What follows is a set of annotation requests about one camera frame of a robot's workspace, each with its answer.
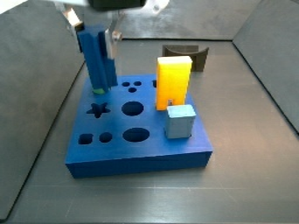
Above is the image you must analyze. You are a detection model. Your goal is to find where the green hexagonal prism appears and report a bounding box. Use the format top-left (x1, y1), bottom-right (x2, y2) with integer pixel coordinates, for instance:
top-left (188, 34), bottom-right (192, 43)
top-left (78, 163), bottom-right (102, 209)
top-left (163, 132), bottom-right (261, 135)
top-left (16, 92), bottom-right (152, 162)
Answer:
top-left (92, 88), bottom-right (106, 95)

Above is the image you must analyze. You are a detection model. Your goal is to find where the blue star prism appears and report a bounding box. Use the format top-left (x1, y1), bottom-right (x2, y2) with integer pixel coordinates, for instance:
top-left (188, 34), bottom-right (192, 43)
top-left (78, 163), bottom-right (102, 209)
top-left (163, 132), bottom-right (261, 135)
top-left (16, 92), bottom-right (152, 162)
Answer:
top-left (78, 24), bottom-right (118, 92)

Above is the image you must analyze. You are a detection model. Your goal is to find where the yellow rectangular block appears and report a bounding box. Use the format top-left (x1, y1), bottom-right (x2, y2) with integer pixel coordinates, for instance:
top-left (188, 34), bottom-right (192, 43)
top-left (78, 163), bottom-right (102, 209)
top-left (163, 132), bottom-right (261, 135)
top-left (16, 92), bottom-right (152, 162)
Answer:
top-left (155, 56), bottom-right (192, 110)

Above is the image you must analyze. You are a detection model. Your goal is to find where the light blue square block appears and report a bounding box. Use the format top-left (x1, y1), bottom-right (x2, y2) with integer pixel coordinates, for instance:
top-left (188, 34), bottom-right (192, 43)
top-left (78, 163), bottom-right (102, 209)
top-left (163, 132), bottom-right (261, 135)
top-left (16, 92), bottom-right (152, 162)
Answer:
top-left (164, 104), bottom-right (196, 139)

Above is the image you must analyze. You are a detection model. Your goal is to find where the black curved fixture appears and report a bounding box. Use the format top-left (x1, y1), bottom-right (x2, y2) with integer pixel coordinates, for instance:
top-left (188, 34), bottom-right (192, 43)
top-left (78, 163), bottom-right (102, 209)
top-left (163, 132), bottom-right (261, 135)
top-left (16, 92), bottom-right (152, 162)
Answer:
top-left (163, 45), bottom-right (210, 72)

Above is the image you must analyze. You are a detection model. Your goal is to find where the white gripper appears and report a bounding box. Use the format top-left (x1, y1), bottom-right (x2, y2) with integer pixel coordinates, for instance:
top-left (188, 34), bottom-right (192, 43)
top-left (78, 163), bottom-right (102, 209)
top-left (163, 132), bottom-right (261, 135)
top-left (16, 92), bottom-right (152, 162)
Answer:
top-left (47, 0), bottom-right (171, 60)

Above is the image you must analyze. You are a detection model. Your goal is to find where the blue shape sorter board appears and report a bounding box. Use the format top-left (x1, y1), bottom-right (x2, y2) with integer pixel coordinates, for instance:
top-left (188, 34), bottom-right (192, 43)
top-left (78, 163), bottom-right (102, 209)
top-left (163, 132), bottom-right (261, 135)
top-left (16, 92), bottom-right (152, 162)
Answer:
top-left (66, 74), bottom-right (212, 179)

